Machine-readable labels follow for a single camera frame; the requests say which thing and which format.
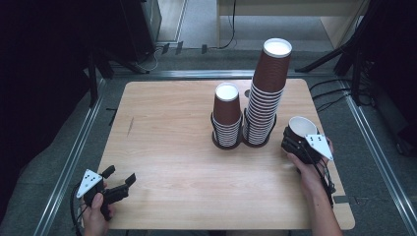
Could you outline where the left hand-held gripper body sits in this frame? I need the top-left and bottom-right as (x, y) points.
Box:
(76, 168), (131, 221)

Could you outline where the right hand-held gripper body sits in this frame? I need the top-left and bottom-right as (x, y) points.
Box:
(280, 133), (334, 165)

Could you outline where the brown paper cup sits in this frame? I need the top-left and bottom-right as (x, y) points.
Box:
(283, 115), (320, 146)

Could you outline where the black cup stack holder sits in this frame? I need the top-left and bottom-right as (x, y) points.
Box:
(241, 107), (278, 148)
(209, 111), (245, 151)

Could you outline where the tall stack of brown cups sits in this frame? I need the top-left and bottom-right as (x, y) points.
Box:
(242, 37), (294, 147)

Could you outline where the person's right hand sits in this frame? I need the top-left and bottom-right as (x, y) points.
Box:
(286, 139), (335, 198)

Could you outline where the person's left hand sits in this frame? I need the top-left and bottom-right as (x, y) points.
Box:
(80, 192), (117, 236)

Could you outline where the short stack of brown cups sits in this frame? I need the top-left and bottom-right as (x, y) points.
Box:
(211, 82), (243, 148)

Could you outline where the black tripod stand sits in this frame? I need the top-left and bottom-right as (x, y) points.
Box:
(294, 0), (417, 107)

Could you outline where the dark equipment base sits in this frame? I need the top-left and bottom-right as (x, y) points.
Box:
(392, 122), (417, 157)

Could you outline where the black metal stand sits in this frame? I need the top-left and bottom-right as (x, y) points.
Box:
(86, 48), (150, 108)

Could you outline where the black curtain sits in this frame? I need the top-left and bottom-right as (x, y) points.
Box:
(0, 0), (126, 227)

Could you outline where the light wooden furniture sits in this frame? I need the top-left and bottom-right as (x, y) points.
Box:
(215, 0), (373, 50)

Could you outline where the black cabinet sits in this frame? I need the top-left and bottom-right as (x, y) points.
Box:
(119, 0), (163, 64)

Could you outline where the long metal floor rail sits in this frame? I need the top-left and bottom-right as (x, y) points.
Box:
(109, 69), (333, 81)
(338, 80), (417, 236)
(32, 78), (114, 236)

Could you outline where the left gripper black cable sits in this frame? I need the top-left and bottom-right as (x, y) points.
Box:
(69, 182), (86, 236)

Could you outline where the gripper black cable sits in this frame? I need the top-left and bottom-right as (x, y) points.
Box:
(69, 182), (86, 236)
(306, 146), (337, 208)

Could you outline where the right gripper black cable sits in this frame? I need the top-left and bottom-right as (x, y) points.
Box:
(306, 146), (337, 208)

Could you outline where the black floor cable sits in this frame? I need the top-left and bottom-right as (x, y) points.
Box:
(309, 78), (350, 93)
(311, 88), (352, 101)
(315, 93), (353, 113)

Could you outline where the white floor cable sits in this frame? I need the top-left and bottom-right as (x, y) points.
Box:
(132, 45), (165, 74)

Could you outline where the hanging black cable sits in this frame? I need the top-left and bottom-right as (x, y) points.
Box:
(209, 0), (238, 51)

